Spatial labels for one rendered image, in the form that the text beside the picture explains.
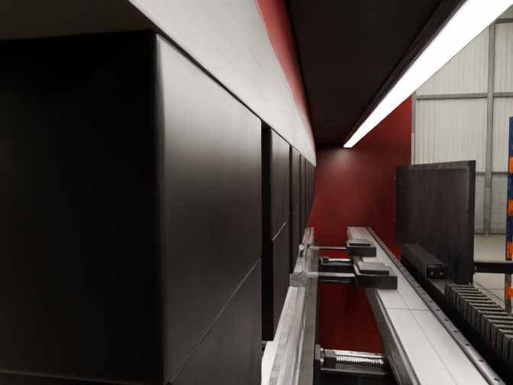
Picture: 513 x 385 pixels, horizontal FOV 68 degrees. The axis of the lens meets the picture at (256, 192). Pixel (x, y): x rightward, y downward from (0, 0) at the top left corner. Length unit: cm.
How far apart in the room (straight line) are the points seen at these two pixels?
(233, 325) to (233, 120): 9
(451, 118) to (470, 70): 103
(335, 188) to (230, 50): 224
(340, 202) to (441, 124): 663
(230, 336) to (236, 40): 12
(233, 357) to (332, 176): 223
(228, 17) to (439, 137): 870
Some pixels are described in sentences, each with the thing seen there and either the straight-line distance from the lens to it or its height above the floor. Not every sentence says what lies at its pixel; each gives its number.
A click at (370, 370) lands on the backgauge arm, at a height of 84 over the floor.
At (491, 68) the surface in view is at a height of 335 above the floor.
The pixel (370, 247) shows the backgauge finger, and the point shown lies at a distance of 152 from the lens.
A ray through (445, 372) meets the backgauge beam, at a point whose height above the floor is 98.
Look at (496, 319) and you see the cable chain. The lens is 86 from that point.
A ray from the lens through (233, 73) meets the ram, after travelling 17.
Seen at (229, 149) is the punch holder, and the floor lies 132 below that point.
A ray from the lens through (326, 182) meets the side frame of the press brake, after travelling 238.
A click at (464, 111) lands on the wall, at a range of 906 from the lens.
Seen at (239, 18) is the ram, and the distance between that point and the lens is 19.
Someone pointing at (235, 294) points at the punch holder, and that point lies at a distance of 17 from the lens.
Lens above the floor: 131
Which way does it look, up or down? 3 degrees down
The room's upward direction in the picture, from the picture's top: straight up
